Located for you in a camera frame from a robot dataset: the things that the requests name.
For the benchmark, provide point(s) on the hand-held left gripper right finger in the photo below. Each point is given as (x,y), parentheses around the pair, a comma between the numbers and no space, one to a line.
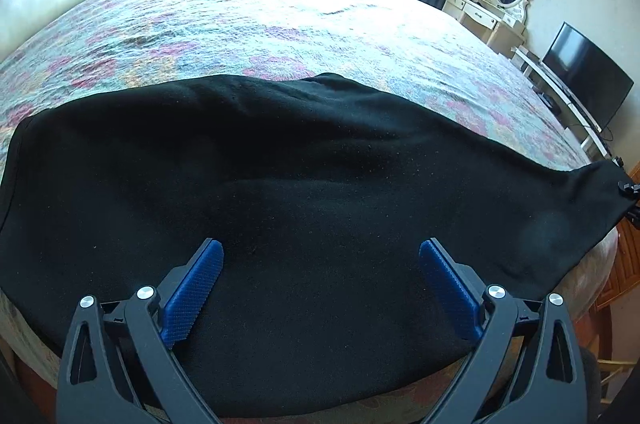
(447,289)

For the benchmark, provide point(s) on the black television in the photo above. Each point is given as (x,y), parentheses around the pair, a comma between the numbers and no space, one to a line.
(585,72)

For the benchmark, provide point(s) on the white television stand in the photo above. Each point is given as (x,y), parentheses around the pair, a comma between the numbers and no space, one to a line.
(555,87)

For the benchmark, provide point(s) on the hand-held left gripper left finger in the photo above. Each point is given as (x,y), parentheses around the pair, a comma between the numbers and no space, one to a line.
(196,289)

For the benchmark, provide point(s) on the wooden cabinet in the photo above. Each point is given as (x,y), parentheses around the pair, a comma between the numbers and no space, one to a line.
(622,269)

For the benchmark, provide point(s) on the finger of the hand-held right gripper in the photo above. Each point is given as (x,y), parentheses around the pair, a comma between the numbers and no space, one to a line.
(628,189)

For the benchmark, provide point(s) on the black pants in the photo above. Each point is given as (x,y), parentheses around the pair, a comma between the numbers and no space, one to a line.
(310,184)

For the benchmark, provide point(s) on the cream dressing table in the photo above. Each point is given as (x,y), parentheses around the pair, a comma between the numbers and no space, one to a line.
(475,12)

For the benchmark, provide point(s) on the floral bedspread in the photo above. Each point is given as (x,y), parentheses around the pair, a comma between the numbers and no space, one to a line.
(250,29)

